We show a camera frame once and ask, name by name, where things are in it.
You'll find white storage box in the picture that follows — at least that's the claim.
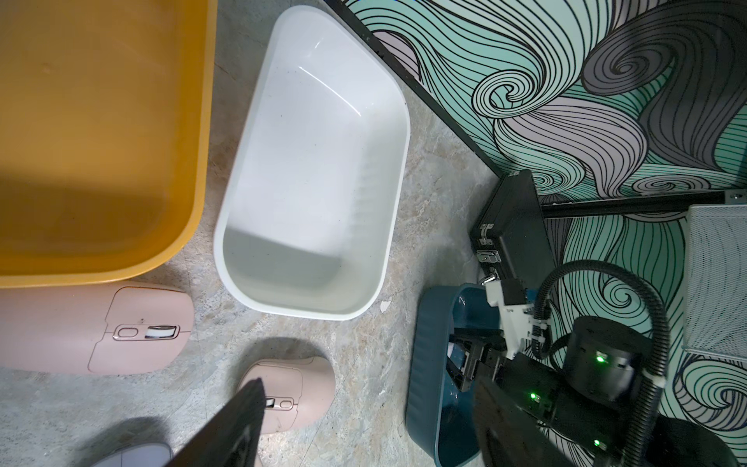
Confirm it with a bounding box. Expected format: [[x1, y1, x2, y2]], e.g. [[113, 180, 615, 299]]
[[213, 5, 410, 321]]

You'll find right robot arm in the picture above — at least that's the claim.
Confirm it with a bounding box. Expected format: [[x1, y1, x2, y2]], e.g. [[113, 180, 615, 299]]
[[447, 260, 737, 466]]

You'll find pink rounded mouse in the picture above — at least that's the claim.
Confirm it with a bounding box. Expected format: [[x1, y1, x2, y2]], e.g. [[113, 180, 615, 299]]
[[237, 356, 336, 435]]

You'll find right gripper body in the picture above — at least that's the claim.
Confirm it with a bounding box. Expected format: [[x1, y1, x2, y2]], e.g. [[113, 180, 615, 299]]
[[445, 273, 579, 445]]

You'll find dark teal storage box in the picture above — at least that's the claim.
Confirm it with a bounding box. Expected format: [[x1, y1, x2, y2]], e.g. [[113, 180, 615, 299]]
[[405, 284, 500, 466]]

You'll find clear mesh wall bin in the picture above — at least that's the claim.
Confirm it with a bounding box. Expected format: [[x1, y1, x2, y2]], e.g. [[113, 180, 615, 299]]
[[684, 204, 746, 362]]

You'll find pink mouse near yellow box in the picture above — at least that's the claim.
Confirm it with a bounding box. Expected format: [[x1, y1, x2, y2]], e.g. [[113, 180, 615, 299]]
[[1, 281, 195, 375]]

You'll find yellow storage box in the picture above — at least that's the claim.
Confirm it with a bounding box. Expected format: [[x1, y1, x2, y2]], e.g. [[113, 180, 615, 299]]
[[1, 1, 217, 289]]

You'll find black briefcase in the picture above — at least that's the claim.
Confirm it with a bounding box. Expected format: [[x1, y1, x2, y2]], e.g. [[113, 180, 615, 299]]
[[469, 169, 556, 290]]

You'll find purple slim mouse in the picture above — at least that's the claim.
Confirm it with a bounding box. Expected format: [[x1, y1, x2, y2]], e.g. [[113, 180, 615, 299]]
[[93, 443, 173, 467]]

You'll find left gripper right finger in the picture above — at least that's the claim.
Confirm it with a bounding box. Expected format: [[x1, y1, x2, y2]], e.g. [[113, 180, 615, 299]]
[[473, 377, 573, 467]]

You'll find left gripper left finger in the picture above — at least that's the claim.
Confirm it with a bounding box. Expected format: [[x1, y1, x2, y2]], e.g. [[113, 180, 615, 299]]
[[167, 379, 267, 467]]

